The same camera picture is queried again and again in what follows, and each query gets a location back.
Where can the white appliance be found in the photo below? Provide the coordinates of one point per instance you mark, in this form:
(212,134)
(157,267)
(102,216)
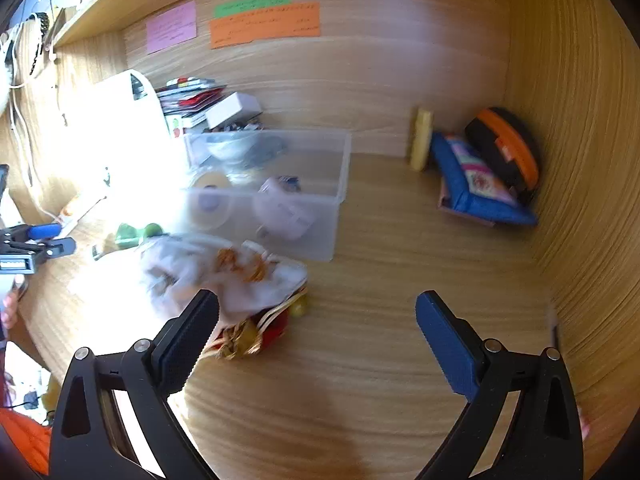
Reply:
(125,125)

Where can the orange paper note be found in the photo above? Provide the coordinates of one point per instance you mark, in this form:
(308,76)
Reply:
(265,27)

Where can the yellow cloth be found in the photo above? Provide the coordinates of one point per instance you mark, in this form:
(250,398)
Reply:
(50,392)

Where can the white tape roll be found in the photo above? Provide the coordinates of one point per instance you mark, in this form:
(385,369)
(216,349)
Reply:
(220,210)

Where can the brown notebook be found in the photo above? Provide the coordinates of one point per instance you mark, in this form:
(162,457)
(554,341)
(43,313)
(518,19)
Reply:
(445,206)

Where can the blue patterned pouch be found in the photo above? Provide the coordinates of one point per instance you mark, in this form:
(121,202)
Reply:
(467,195)

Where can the clear plastic storage bin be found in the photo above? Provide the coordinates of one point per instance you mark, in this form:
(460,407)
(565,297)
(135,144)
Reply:
(320,200)

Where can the white cardboard box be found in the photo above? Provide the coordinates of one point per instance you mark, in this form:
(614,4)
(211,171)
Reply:
(232,110)

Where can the wooden desktop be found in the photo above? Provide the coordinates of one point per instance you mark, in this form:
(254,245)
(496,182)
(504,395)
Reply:
(375,310)

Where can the stack of booklets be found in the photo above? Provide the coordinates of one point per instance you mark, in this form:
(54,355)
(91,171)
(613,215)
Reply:
(190,97)

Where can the white round device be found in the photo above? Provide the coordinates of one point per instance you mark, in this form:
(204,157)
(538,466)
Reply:
(282,210)

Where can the green paper note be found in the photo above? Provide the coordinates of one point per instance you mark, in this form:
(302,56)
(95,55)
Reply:
(252,4)

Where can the yellow oblong object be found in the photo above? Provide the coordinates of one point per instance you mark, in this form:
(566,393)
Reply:
(421,140)

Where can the gold and red ornament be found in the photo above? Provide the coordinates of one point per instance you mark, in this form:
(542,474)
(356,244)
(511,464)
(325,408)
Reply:
(242,337)

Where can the person's left hand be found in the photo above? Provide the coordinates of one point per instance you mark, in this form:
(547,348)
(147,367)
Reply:
(10,307)

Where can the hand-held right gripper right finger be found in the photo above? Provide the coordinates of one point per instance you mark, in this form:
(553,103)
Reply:
(445,345)

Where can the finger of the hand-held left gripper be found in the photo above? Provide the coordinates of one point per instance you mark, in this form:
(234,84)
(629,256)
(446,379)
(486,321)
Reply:
(57,248)
(44,231)

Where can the black and orange case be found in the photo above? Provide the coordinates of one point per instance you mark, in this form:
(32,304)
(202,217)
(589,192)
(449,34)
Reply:
(505,145)

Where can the person's left forearm orange sleeve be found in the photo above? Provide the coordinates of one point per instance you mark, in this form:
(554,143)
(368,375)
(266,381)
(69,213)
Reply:
(25,440)

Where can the pink paper note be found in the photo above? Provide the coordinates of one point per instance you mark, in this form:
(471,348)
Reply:
(171,27)

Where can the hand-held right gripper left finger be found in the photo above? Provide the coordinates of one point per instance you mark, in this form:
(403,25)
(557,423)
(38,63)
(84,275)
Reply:
(192,345)

